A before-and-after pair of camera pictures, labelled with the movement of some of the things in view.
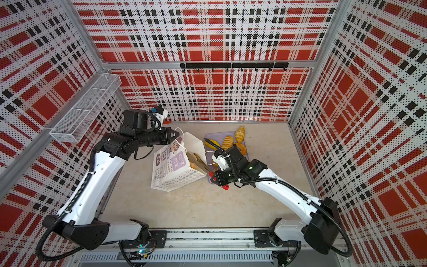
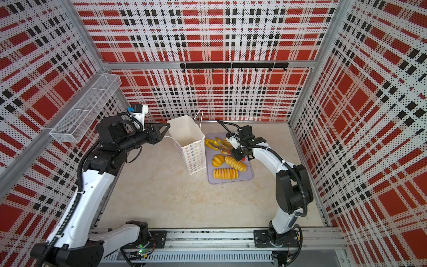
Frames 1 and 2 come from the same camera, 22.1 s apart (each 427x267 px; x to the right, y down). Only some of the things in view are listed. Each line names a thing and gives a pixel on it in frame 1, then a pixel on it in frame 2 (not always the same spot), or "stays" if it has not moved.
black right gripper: x=218 y=175 → x=234 y=154
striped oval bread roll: x=227 y=143 stays
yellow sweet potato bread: x=210 y=145 stays
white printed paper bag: x=171 y=168 → x=189 y=141
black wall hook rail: x=235 y=65 stays
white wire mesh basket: x=74 y=124 stays
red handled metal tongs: x=197 y=162 → x=228 y=150
